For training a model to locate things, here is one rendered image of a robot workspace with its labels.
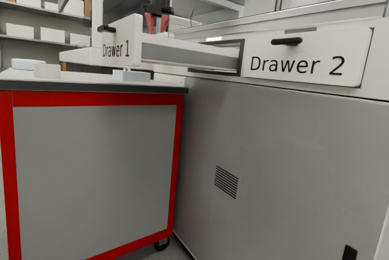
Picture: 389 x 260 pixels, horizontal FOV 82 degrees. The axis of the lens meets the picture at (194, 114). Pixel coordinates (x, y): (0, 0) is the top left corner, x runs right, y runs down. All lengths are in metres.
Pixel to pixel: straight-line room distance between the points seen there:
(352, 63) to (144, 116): 0.62
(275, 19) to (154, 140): 0.57
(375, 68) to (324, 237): 0.37
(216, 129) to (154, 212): 0.45
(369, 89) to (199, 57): 0.38
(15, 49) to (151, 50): 4.38
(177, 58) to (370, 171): 0.47
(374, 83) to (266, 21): 0.31
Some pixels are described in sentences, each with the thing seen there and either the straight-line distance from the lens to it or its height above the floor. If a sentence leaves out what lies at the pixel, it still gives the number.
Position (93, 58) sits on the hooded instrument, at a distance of 1.45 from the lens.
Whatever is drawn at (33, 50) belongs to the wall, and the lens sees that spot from 4.86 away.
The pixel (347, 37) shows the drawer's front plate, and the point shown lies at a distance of 0.54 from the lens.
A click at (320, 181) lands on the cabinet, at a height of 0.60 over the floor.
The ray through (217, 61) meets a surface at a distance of 0.66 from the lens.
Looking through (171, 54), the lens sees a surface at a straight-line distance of 0.57.
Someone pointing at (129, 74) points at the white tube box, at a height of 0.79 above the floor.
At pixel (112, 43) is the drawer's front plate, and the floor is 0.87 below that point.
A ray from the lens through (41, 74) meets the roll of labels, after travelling 0.81.
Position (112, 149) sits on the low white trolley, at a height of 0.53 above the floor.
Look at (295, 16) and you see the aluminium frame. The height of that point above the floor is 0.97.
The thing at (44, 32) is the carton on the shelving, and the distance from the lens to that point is 4.48.
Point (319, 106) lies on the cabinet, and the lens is 0.57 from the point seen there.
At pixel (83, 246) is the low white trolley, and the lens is 0.98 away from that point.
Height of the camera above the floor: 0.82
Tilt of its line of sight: 11 degrees down
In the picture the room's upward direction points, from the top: 5 degrees clockwise
